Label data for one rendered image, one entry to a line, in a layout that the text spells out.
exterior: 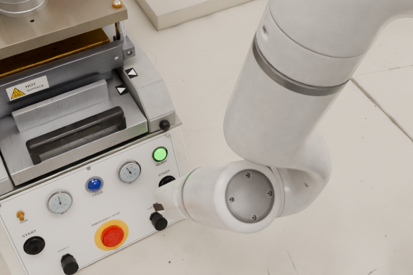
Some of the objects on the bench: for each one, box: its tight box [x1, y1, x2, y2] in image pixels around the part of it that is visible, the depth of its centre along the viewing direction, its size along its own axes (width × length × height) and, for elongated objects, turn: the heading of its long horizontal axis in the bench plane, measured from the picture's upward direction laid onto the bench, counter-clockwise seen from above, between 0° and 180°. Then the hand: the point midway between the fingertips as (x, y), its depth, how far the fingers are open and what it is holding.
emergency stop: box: [101, 225, 124, 247], centre depth 86 cm, size 2×4×4 cm, turn 118°
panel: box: [0, 130, 182, 275], centre depth 83 cm, size 2×30×19 cm, turn 118°
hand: (176, 193), depth 86 cm, fingers closed
